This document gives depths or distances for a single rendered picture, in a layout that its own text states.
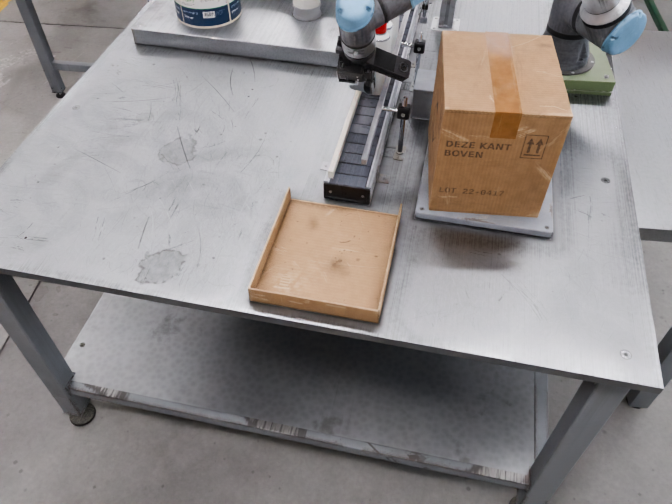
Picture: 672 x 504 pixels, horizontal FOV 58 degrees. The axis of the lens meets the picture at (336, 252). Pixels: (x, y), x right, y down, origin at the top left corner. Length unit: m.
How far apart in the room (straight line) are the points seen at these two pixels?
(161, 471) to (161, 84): 1.14
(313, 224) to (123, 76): 0.82
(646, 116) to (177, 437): 1.65
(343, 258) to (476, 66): 0.48
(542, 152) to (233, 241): 0.66
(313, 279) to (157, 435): 0.98
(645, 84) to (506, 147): 0.79
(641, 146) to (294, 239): 0.92
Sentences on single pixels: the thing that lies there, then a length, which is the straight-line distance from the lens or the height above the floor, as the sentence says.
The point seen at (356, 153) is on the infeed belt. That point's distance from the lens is 1.45.
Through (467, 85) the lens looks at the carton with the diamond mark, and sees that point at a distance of 1.27.
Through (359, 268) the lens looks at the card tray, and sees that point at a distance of 1.26.
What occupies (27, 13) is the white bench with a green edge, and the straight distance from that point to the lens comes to 3.28.
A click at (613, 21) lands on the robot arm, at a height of 1.08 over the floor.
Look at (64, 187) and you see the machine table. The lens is 1.57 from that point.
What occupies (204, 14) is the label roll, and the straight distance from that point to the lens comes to 1.96.
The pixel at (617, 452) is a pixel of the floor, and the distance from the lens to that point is 2.14.
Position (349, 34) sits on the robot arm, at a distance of 1.29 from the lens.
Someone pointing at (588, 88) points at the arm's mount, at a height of 0.85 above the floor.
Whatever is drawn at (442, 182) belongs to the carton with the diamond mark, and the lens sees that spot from 1.31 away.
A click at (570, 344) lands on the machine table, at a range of 1.23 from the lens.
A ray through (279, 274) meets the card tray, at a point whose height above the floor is 0.83.
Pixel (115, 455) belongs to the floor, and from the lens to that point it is 2.06.
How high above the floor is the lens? 1.80
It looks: 48 degrees down
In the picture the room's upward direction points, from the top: straight up
